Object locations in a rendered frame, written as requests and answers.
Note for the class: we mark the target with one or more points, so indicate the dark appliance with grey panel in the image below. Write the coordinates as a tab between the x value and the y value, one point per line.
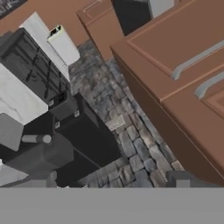
132	14

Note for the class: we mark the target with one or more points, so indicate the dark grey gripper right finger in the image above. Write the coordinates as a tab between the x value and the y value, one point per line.
175	178

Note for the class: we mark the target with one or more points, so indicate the brown drawer front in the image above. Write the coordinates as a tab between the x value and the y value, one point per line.
201	122
163	38

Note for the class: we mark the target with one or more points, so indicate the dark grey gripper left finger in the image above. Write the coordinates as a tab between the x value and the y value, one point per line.
40	180

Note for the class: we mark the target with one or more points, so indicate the brown cupboard door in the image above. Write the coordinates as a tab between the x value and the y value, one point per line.
100	29

